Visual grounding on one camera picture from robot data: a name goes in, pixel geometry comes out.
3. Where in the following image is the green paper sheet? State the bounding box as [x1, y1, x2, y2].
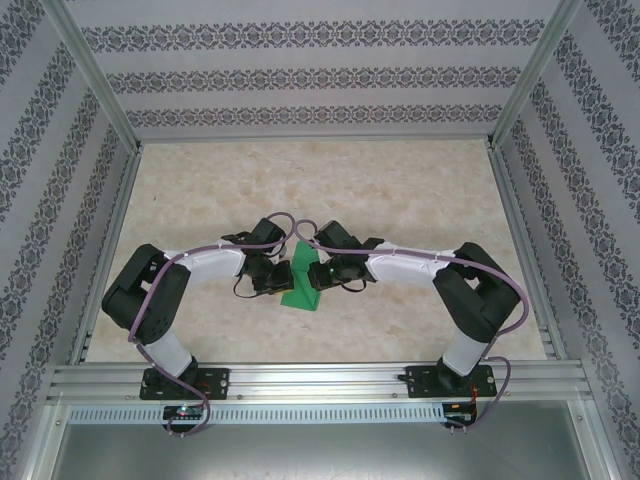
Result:
[279, 241, 324, 313]

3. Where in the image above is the grey sheet metal tray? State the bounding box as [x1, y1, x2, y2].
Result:
[19, 399, 622, 480]

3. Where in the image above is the aluminium mounting rail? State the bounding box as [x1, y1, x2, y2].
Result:
[47, 362, 595, 402]

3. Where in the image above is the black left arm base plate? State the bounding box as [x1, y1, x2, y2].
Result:
[139, 367, 231, 401]

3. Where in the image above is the slotted metal cable duct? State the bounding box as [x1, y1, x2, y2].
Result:
[67, 403, 447, 426]

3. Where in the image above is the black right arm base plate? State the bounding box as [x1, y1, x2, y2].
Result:
[405, 364, 494, 400]

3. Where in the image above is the aluminium table side rail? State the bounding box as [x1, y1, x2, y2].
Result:
[68, 147, 145, 367]
[487, 144, 570, 362]

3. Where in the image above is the aluminium frame post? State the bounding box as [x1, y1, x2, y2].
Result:
[42, 0, 145, 154]
[484, 0, 585, 152]

